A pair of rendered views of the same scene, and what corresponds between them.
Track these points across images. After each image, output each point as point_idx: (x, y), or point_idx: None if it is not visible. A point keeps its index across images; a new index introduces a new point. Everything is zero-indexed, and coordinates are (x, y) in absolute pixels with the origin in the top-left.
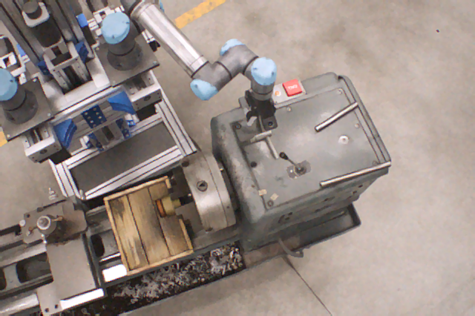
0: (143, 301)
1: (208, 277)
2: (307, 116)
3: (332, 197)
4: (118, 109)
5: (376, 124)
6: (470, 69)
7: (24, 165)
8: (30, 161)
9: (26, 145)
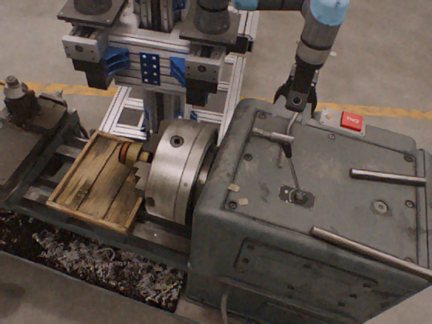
0: (52, 264)
1: (129, 290)
2: (349, 155)
3: (317, 272)
4: (174, 75)
5: (420, 303)
6: None
7: (87, 117)
8: (94, 117)
9: (69, 32)
